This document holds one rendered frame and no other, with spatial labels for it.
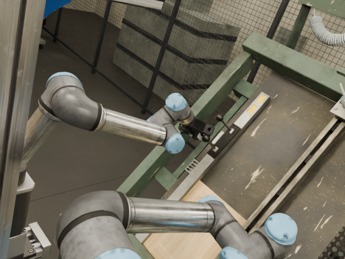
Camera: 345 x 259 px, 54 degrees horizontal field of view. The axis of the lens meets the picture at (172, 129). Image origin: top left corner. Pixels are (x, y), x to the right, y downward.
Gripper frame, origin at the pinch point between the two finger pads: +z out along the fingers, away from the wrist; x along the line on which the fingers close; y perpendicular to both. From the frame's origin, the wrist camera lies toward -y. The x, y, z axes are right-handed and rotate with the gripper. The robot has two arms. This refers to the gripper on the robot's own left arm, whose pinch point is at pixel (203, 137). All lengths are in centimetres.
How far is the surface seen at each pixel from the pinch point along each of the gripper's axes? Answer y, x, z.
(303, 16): -18, -97, 24
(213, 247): -20.4, 43.9, 11.0
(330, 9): -33, -96, 16
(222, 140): -6.4, -4.0, 8.1
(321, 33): -31, -84, 21
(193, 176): 0.8, 17.2, 9.2
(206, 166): -3.2, 10.6, 9.1
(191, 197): -1.5, 27.1, 11.2
